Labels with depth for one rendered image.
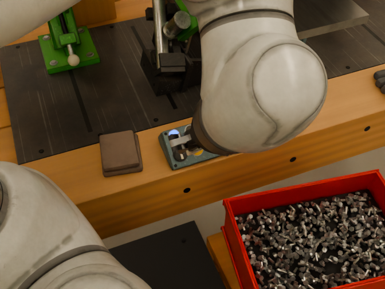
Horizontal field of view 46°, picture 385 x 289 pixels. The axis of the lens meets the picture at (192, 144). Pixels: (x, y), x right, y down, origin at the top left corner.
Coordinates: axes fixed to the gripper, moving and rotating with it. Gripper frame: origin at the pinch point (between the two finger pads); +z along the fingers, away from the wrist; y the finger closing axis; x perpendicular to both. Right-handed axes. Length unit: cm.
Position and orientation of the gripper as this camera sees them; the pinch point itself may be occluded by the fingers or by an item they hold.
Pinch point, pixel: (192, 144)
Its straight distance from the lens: 79.0
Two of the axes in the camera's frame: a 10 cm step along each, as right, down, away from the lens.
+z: -2.1, 1.4, 9.7
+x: -3.0, -9.5, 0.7
